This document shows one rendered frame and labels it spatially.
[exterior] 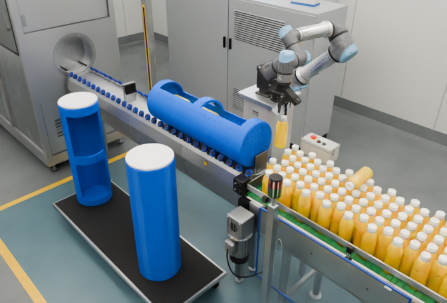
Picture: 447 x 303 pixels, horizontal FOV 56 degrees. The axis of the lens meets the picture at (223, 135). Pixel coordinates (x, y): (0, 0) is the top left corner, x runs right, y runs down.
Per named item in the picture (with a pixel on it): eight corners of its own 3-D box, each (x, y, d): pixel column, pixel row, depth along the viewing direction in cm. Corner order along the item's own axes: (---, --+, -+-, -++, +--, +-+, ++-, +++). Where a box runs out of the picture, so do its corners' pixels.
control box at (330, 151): (309, 146, 260) (311, 131, 255) (337, 159, 247) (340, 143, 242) (299, 152, 254) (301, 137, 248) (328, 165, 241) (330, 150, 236)
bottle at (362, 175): (359, 167, 219) (342, 180, 208) (370, 165, 213) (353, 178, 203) (364, 179, 219) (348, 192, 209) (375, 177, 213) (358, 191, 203)
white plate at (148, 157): (176, 166, 233) (176, 168, 233) (171, 141, 256) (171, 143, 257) (125, 171, 228) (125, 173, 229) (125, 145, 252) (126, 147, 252)
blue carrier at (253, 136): (179, 109, 312) (177, 74, 297) (271, 155, 259) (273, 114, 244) (148, 123, 295) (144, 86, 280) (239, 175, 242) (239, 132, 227)
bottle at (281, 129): (288, 147, 230) (291, 120, 222) (277, 149, 227) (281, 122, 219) (281, 142, 235) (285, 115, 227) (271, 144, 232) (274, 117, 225)
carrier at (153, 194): (183, 278, 277) (179, 247, 301) (177, 168, 233) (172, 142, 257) (139, 284, 272) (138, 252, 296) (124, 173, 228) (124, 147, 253)
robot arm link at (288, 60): (299, 52, 207) (288, 54, 202) (297, 73, 213) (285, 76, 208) (287, 48, 213) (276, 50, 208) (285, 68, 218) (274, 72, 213)
